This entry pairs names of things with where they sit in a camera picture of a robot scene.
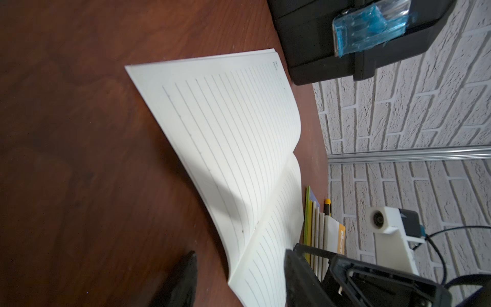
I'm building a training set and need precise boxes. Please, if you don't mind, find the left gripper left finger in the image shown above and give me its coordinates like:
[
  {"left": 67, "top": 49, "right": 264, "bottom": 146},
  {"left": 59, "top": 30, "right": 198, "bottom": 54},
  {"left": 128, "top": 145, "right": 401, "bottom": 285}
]
[{"left": 148, "top": 251, "right": 198, "bottom": 307}]

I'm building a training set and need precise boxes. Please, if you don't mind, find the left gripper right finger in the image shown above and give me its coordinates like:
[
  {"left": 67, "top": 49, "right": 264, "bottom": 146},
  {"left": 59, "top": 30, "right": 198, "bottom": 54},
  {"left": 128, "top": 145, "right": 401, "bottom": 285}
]
[{"left": 284, "top": 249, "right": 336, "bottom": 306}]

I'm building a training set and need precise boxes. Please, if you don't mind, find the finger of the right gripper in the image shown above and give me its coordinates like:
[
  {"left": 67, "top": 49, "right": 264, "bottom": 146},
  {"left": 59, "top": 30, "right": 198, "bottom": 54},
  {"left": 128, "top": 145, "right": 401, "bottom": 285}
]
[{"left": 293, "top": 244, "right": 452, "bottom": 306}]

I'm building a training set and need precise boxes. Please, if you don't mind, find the large white lined notebook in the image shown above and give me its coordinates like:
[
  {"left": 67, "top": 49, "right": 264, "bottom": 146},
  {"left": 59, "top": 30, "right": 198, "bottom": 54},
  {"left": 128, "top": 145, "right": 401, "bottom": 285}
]
[{"left": 125, "top": 49, "right": 304, "bottom": 306}]

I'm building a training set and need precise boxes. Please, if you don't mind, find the yellow black utility knife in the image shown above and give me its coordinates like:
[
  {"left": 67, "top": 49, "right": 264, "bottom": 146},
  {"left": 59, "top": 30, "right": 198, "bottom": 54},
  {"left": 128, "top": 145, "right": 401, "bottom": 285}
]
[{"left": 323, "top": 198, "right": 332, "bottom": 216}]

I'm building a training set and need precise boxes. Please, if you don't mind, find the black plastic toolbox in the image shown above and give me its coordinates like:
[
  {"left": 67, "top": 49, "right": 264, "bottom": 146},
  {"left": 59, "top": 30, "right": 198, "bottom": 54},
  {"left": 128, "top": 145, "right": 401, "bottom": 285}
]
[{"left": 268, "top": 1, "right": 456, "bottom": 85}]

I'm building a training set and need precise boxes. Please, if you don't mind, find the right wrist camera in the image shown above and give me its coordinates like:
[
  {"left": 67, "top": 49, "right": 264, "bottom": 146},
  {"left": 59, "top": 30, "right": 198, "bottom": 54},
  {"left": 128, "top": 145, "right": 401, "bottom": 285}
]
[{"left": 366, "top": 207, "right": 425, "bottom": 276}]

